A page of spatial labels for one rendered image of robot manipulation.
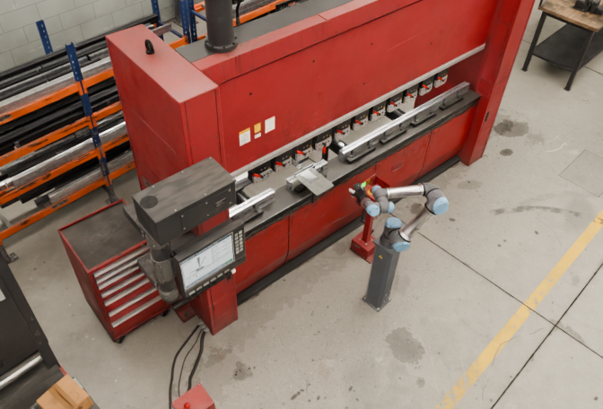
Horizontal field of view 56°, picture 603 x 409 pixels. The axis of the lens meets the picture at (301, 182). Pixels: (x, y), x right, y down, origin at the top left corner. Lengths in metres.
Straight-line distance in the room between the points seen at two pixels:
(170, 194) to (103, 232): 1.30
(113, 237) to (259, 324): 1.41
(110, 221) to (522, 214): 3.87
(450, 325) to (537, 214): 1.68
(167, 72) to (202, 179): 0.64
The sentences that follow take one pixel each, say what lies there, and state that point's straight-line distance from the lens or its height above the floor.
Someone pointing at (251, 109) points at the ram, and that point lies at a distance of 3.72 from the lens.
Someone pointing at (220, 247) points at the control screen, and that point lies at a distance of 3.35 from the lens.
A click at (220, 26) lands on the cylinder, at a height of 2.46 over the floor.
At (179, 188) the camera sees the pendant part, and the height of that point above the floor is 1.95.
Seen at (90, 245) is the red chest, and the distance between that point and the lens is 4.23.
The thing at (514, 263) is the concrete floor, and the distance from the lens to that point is 5.60.
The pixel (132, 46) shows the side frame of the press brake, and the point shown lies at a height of 2.30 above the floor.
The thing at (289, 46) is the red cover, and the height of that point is 2.22.
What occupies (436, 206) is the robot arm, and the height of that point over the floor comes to 1.32.
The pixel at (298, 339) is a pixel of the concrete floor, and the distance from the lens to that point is 4.75.
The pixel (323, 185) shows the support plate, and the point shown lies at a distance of 4.43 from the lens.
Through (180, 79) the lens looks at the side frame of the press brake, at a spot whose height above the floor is 2.30.
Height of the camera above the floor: 4.10
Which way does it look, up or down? 44 degrees down
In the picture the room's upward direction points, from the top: 3 degrees clockwise
